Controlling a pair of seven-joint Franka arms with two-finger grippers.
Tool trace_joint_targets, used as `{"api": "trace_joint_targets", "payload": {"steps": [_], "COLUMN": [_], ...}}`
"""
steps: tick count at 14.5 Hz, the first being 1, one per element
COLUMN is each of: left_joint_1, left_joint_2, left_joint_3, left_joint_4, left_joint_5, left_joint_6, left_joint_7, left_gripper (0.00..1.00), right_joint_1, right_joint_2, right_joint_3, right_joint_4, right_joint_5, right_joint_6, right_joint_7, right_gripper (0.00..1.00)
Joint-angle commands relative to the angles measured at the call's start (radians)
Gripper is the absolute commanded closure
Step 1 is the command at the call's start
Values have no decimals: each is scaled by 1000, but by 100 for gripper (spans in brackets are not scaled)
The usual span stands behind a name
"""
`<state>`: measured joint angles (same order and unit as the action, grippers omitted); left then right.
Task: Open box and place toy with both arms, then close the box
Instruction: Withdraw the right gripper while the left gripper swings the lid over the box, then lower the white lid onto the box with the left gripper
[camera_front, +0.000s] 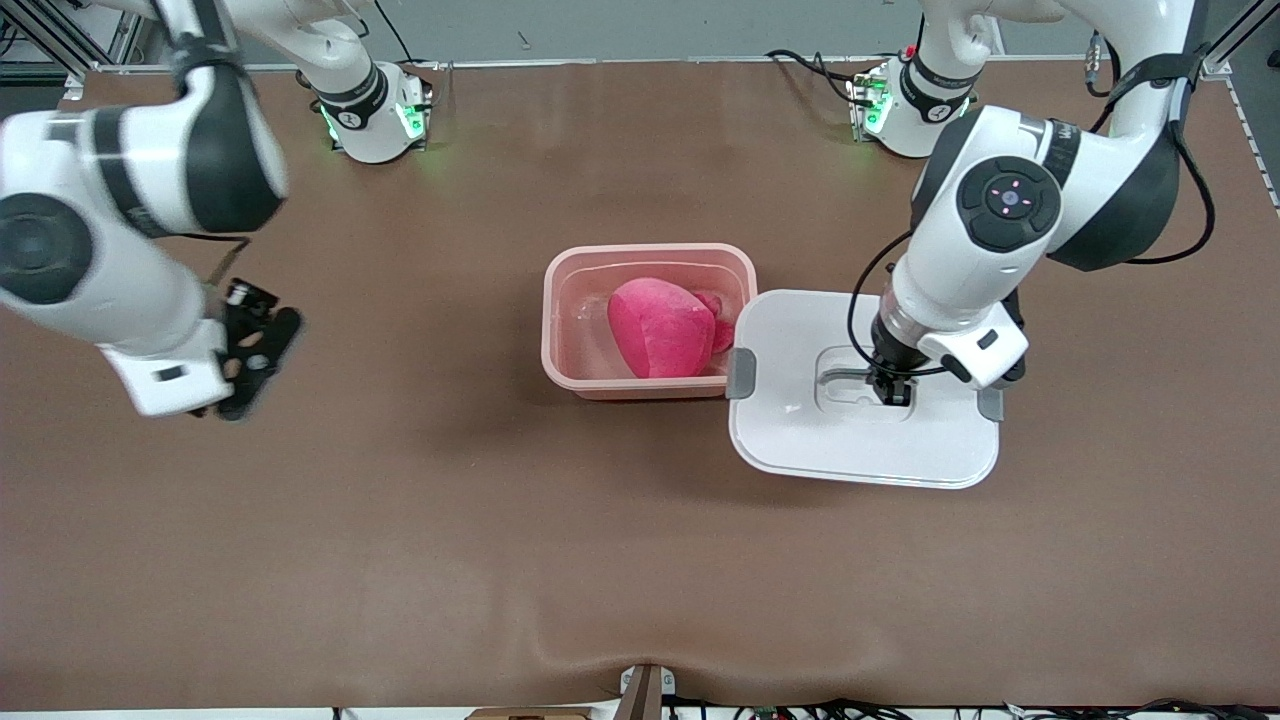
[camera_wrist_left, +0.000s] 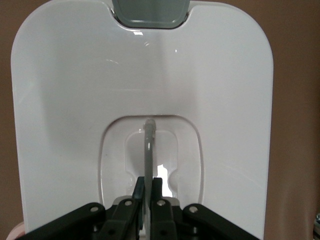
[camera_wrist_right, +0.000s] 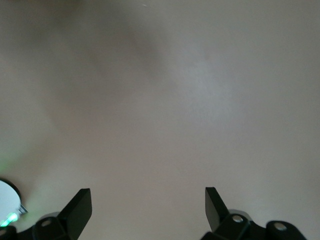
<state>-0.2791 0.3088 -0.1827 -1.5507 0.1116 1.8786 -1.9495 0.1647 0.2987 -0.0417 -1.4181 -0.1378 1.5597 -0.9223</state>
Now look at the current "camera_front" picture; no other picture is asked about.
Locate pink plastic storage box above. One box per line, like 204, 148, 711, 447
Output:
541, 243, 758, 402

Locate black arm base cable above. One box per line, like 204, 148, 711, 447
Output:
765, 48, 861, 106
375, 0, 416, 63

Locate pink plush toy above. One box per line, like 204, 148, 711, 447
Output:
607, 277, 736, 380

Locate black left arm base cable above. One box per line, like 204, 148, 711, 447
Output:
765, 48, 861, 106

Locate black right arm base cable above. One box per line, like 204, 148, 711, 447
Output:
375, 0, 416, 63

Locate perforated metal side rail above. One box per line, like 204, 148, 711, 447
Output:
1225, 75, 1280, 213

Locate white box lid grey latches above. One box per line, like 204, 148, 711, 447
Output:
727, 289, 1004, 491

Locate aluminium table edge rail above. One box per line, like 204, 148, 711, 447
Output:
90, 55, 1231, 76

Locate metal table clamp bracket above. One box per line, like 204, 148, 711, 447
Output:
618, 664, 677, 720

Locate aluminium frame profile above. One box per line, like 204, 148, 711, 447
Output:
1200, 0, 1280, 81
0, 0, 151, 76

